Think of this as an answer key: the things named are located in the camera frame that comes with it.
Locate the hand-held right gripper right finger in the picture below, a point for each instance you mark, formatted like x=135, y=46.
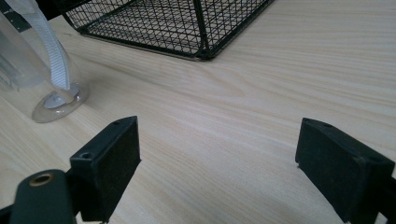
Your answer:
x=339, y=174

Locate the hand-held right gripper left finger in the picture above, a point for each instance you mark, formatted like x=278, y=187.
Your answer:
x=106, y=169

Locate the clear plastic cup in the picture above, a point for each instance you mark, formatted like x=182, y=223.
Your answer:
x=29, y=67

